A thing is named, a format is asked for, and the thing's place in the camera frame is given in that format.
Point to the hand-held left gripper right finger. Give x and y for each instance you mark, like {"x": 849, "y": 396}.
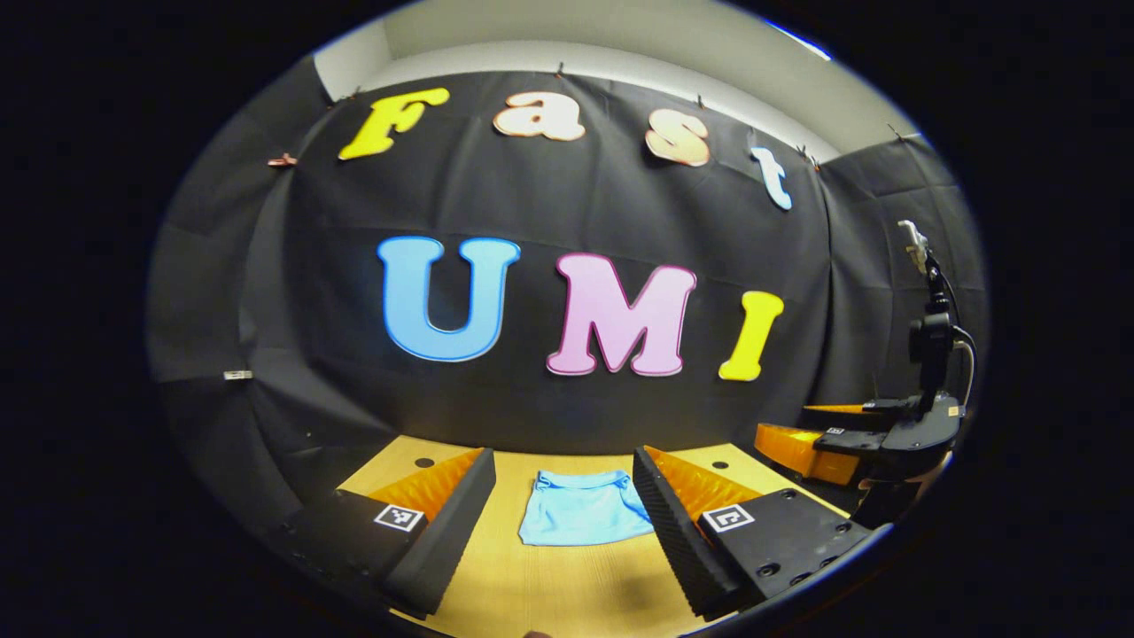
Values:
{"x": 678, "y": 540}

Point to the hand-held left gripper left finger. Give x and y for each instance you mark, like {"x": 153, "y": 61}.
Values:
{"x": 452, "y": 532}

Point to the black backdrop cloth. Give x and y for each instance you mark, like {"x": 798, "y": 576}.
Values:
{"x": 532, "y": 204}

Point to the light blue T-shirt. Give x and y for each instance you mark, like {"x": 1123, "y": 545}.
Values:
{"x": 580, "y": 514}

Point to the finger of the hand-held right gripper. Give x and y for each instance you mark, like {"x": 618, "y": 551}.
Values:
{"x": 850, "y": 408}
{"x": 797, "y": 452}

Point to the pink cloth clip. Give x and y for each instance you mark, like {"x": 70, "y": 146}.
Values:
{"x": 282, "y": 160}

